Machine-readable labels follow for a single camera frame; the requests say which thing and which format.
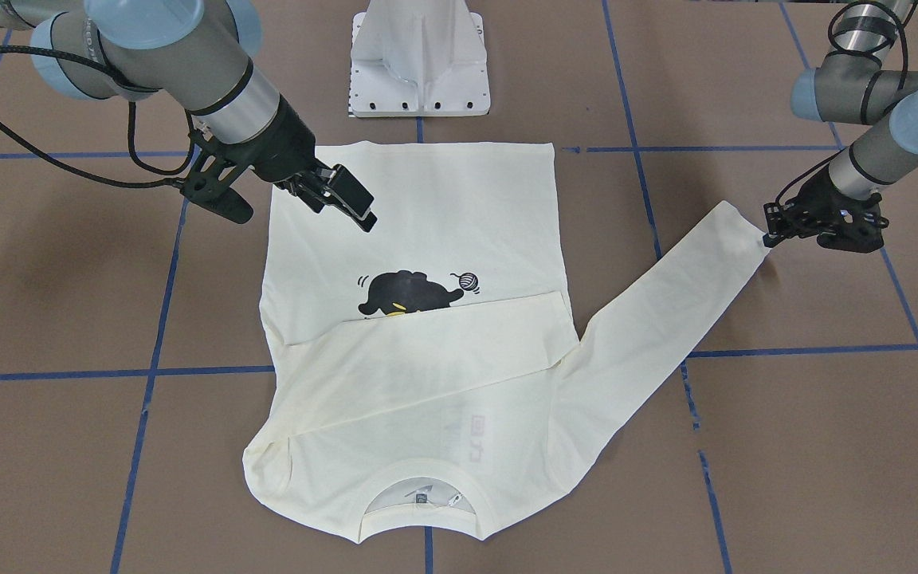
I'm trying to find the cream long-sleeve cat shirt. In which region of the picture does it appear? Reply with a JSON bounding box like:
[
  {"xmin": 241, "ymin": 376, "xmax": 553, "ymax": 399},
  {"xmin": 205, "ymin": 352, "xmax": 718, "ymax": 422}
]
[{"xmin": 241, "ymin": 141, "xmax": 768, "ymax": 544}]

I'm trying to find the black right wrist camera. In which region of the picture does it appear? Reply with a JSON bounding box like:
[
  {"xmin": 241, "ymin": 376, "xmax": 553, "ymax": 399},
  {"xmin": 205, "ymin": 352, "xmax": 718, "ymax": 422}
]
[{"xmin": 178, "ymin": 130, "xmax": 253, "ymax": 224}]

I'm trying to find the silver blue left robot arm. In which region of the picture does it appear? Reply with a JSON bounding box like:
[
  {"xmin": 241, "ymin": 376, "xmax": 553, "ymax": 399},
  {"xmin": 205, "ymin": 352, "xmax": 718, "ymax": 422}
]
[{"xmin": 763, "ymin": 1, "xmax": 918, "ymax": 254}]

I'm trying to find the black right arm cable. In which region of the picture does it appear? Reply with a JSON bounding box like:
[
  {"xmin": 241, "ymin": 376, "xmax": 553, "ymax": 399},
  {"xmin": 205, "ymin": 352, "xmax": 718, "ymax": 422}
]
[{"xmin": 0, "ymin": 45, "xmax": 198, "ymax": 190}]

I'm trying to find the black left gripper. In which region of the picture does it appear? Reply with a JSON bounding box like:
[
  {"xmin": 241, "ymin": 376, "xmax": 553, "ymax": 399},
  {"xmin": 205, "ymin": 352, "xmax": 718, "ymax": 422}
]
[{"xmin": 763, "ymin": 168, "xmax": 865, "ymax": 248}]

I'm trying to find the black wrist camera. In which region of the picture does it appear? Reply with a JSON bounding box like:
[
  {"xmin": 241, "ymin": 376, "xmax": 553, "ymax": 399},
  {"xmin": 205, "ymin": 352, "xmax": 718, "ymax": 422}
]
[
  {"xmin": 815, "ymin": 192, "xmax": 889, "ymax": 254},
  {"xmin": 178, "ymin": 130, "xmax": 253, "ymax": 224}
]

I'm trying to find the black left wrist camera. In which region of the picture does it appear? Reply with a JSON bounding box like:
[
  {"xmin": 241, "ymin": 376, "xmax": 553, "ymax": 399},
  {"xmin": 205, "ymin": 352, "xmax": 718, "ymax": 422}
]
[{"xmin": 815, "ymin": 192, "xmax": 889, "ymax": 254}]

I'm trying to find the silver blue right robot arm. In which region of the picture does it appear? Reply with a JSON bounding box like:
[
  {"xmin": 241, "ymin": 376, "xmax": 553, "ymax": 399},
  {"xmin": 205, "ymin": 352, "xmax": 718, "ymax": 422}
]
[{"xmin": 0, "ymin": 1, "xmax": 376, "ymax": 231}]

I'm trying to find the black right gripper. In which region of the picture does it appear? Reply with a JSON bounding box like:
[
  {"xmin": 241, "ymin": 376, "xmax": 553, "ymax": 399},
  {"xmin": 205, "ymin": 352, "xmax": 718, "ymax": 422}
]
[{"xmin": 228, "ymin": 96, "xmax": 379, "ymax": 234}]

